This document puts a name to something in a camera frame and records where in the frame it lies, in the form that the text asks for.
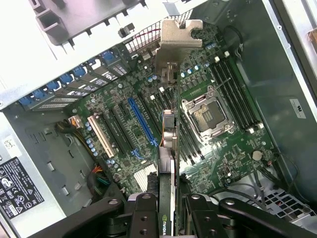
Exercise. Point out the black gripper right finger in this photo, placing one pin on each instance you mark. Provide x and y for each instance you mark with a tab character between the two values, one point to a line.
198	218

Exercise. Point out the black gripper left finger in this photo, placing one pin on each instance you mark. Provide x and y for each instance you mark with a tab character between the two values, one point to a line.
143	218

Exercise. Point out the silver chipset heatsink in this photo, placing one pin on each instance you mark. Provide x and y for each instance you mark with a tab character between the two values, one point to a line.
143	179

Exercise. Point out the green motherboard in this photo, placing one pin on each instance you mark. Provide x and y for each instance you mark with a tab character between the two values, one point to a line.
223	161

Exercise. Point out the black RAM slot row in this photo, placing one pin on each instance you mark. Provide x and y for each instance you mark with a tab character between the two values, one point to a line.
190	146
235	94

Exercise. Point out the metal disk bay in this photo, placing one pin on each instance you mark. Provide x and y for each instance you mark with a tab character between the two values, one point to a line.
280	203

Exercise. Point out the silver coin battery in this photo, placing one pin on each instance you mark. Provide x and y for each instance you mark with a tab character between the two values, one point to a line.
256	155

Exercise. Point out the white expansion slot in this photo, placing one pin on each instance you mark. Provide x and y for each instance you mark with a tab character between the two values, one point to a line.
101	136

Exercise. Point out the blue expansion slot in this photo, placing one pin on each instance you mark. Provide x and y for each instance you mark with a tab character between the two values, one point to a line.
142	121

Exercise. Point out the metal CPU socket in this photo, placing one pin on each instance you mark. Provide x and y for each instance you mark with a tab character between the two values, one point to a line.
208	114

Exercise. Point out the grey power supply unit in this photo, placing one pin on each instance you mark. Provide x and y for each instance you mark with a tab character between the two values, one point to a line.
49	153

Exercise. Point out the blue card retainer row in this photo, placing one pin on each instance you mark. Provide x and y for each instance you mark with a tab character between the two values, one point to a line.
65	79

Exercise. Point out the dark grey PC case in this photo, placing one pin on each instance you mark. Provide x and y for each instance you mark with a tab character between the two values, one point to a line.
272	74

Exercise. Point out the grey plastic parts rack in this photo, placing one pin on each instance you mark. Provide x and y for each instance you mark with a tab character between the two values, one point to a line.
54	22

